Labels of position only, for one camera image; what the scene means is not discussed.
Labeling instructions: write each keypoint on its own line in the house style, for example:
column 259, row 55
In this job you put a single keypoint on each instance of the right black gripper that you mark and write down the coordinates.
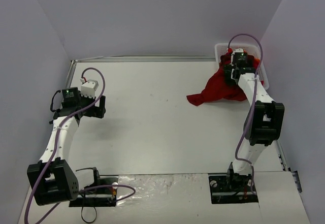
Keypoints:
column 227, row 75

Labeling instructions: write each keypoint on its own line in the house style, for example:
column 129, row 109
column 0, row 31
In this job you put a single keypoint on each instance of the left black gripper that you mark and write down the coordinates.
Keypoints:
column 100, row 106

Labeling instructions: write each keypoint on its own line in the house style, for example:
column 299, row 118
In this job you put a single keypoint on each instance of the red t shirt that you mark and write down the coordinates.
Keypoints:
column 217, row 88

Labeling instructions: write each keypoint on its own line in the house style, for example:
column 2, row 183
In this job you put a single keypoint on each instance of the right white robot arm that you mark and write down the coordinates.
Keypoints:
column 263, row 123

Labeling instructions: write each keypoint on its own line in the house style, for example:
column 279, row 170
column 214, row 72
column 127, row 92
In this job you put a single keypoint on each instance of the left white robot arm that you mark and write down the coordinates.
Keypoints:
column 51, row 178

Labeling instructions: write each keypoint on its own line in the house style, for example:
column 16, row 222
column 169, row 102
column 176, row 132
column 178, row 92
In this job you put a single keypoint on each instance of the orange shirt in basket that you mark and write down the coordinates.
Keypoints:
column 255, row 62

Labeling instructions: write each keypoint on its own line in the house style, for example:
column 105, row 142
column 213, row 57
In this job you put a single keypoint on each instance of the white plastic basket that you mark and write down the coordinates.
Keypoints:
column 222, row 48

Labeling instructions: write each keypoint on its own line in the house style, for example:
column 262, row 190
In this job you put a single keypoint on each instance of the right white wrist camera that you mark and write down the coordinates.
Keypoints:
column 233, row 51

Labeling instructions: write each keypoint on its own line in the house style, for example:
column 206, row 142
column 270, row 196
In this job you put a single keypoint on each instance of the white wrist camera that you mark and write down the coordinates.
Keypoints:
column 233, row 51
column 89, row 88

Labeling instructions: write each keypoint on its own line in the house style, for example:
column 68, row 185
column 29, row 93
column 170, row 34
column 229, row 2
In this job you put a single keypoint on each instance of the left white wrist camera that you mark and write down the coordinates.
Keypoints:
column 89, row 88

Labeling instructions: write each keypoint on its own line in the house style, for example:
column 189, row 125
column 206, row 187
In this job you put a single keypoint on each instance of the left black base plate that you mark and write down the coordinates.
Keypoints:
column 102, row 197

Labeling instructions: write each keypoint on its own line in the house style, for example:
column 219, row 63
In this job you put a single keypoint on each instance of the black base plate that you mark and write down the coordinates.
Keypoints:
column 102, row 197
column 225, row 191

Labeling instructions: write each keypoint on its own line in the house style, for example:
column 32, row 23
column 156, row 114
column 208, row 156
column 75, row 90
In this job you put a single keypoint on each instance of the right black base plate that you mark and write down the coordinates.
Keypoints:
column 225, row 191

